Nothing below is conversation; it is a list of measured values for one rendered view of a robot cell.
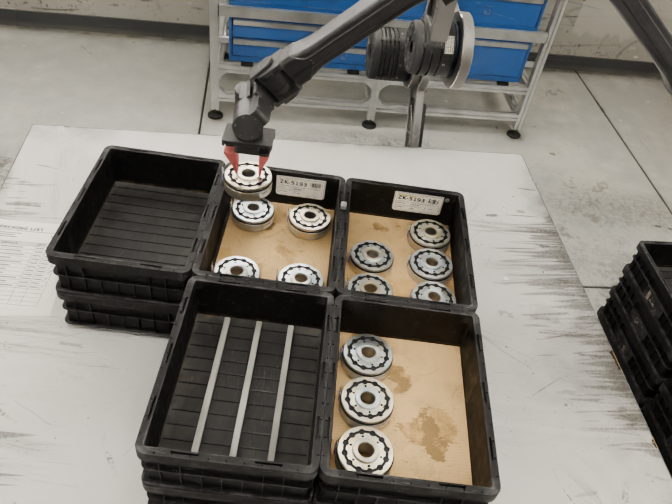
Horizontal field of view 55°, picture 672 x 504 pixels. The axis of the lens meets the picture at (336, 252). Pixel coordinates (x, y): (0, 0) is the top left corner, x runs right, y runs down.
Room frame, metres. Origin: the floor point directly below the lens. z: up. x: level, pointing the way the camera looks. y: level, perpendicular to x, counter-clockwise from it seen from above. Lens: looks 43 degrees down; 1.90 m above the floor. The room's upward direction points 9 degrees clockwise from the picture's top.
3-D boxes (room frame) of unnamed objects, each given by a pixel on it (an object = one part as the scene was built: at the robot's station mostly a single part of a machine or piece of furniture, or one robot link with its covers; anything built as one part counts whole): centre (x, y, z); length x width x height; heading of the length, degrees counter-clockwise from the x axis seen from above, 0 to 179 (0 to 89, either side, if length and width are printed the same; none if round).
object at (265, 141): (1.09, 0.21, 1.17); 0.10 x 0.07 x 0.07; 93
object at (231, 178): (1.09, 0.21, 1.04); 0.10 x 0.10 x 0.01
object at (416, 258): (1.11, -0.23, 0.86); 0.10 x 0.10 x 0.01
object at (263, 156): (1.09, 0.20, 1.10); 0.07 x 0.07 x 0.09; 2
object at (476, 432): (0.71, -0.17, 0.87); 0.40 x 0.30 x 0.11; 3
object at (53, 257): (1.08, 0.45, 0.92); 0.40 x 0.30 x 0.02; 3
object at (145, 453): (0.69, 0.13, 0.92); 0.40 x 0.30 x 0.02; 3
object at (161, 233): (1.08, 0.45, 0.87); 0.40 x 0.30 x 0.11; 3
